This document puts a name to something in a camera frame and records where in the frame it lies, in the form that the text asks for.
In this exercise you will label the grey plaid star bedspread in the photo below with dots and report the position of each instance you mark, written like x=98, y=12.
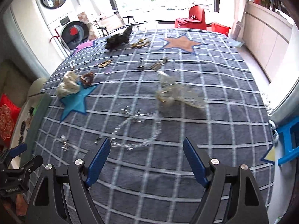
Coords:
x=146, y=178

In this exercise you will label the white polka dot scrunchie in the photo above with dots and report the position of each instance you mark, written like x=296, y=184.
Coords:
x=69, y=85

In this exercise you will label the clear plastic hair claw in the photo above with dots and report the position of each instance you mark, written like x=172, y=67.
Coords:
x=171, y=91

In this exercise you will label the red plastic bin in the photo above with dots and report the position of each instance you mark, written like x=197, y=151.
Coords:
x=219, y=28

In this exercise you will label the black claw hair clip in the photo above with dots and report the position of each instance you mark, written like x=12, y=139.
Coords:
x=31, y=111

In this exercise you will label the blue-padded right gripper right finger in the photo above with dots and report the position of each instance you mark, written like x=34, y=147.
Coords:
x=245, y=203

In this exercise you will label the black folding chair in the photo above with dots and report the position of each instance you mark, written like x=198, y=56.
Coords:
x=113, y=23

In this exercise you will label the gold script hair clip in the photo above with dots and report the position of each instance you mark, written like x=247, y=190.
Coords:
x=105, y=63

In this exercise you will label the brown paperclip hair clip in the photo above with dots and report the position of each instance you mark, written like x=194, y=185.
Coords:
x=140, y=64

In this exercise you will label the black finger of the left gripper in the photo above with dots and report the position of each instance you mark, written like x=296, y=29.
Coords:
x=30, y=166

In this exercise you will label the white washing machine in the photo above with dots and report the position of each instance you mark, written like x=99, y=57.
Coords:
x=68, y=32

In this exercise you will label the beige sofa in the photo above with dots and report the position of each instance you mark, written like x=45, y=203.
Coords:
x=16, y=85

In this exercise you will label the red embroidered cushion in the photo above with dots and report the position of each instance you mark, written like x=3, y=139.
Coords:
x=9, y=113

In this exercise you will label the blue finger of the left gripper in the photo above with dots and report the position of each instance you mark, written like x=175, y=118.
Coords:
x=18, y=150

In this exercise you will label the dark leopard print scrunchie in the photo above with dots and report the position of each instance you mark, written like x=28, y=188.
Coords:
x=118, y=39

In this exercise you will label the white pearl hair clip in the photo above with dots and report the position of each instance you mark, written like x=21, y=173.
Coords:
x=72, y=65

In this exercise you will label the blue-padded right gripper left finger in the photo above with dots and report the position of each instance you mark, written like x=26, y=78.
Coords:
x=48, y=203

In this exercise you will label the red plastic chair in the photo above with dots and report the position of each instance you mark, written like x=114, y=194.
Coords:
x=196, y=19

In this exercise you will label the blue plastic stool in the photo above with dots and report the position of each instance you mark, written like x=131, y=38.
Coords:
x=289, y=131

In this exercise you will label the white low cabinet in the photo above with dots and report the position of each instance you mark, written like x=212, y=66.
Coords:
x=266, y=35

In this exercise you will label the purple heart hair clip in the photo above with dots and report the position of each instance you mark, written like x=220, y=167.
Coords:
x=108, y=70

